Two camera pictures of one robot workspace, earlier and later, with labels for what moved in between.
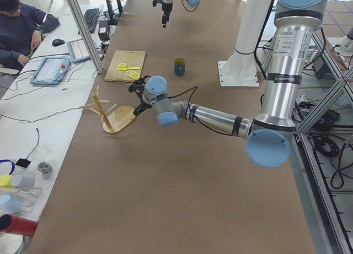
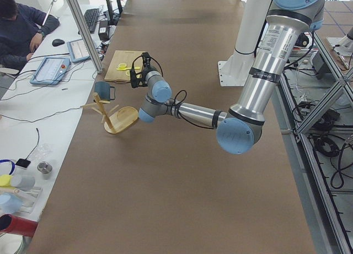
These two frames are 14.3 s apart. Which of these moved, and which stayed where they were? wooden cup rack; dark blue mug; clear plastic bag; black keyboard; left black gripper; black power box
Moved: left black gripper; dark blue mug
Stayed: black power box; clear plastic bag; black keyboard; wooden cup rack
